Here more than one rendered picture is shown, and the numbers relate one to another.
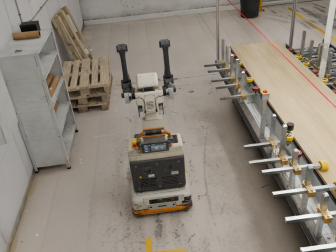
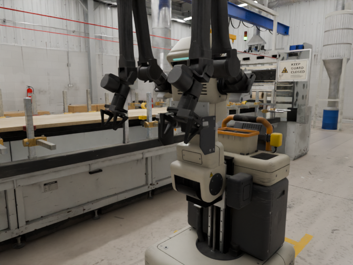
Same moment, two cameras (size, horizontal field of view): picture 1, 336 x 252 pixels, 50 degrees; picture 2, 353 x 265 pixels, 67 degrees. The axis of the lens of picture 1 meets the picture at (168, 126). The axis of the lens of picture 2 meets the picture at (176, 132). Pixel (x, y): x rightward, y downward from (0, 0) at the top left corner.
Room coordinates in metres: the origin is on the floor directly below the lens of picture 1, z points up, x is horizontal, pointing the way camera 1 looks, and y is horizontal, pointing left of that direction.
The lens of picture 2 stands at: (4.18, 1.01, 1.16)
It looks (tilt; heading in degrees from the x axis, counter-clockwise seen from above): 9 degrees down; 227
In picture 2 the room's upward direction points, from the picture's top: straight up
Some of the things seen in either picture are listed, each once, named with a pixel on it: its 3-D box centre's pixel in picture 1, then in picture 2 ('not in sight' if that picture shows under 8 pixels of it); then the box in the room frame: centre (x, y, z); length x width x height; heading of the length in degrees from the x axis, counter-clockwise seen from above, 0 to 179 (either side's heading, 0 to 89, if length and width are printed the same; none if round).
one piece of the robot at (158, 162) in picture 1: (156, 158); (231, 189); (2.96, 0.15, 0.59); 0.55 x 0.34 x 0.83; 93
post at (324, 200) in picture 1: (320, 219); not in sight; (1.72, -0.99, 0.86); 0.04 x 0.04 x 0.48; 3
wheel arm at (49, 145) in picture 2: (238, 96); (40, 142); (3.68, -0.84, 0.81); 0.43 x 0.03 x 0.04; 93
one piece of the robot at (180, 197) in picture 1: (163, 199); not in sight; (2.72, 0.11, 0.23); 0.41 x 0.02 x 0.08; 93
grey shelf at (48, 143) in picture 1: (43, 100); not in sight; (4.12, 1.53, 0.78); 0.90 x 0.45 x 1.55; 3
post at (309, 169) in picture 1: (306, 191); not in sight; (1.97, -0.98, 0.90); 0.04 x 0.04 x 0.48; 3
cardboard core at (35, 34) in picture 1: (26, 35); not in sight; (4.23, 1.54, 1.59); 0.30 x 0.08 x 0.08; 93
